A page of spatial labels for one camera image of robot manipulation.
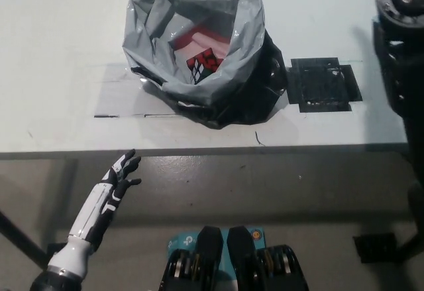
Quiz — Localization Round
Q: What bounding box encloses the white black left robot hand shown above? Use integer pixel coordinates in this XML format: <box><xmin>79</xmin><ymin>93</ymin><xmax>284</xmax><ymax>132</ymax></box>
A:
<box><xmin>67</xmin><ymin>148</ymin><xmax>142</xmax><ymax>252</ymax></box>

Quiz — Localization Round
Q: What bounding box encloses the black table foot plate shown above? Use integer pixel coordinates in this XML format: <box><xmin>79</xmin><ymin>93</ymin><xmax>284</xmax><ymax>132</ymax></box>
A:
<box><xmin>46</xmin><ymin>243</ymin><xmax>70</xmax><ymax>262</ymax></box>
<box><xmin>352</xmin><ymin>233</ymin><xmax>400</xmax><ymax>264</ymax></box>

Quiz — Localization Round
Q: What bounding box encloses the Rubik's cube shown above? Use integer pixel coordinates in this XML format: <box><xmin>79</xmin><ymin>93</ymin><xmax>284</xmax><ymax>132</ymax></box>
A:
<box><xmin>186</xmin><ymin>48</ymin><xmax>222</xmax><ymax>85</ymax></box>

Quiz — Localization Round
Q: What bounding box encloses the black tape square marker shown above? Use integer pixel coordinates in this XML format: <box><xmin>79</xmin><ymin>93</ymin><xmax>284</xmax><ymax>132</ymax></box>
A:
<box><xmin>286</xmin><ymin>58</ymin><xmax>363</xmax><ymax>113</ymax></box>

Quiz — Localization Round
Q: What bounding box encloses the grey black plastic bag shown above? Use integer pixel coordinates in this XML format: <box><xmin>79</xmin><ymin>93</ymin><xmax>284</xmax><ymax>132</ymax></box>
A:
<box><xmin>121</xmin><ymin>0</ymin><xmax>288</xmax><ymax>130</ymax></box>

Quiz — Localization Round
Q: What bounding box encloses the robot body black teal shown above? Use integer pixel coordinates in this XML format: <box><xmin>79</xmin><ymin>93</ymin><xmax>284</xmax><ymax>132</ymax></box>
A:
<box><xmin>160</xmin><ymin>226</ymin><xmax>309</xmax><ymax>291</ymax></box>

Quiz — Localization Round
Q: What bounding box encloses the black diagonal table leg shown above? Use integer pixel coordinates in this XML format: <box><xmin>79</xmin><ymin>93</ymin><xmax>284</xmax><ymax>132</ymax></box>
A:
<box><xmin>0</xmin><ymin>209</ymin><xmax>50</xmax><ymax>270</ymax></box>

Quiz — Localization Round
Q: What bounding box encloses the clear tape patch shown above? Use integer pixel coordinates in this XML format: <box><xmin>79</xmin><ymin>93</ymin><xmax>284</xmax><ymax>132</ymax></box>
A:
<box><xmin>94</xmin><ymin>62</ymin><xmax>186</xmax><ymax>119</ymax></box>

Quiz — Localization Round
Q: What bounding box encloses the pink plastic bag lining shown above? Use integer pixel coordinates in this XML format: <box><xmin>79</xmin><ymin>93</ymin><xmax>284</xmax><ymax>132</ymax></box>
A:
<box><xmin>172</xmin><ymin>24</ymin><xmax>233</xmax><ymax>70</ymax></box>

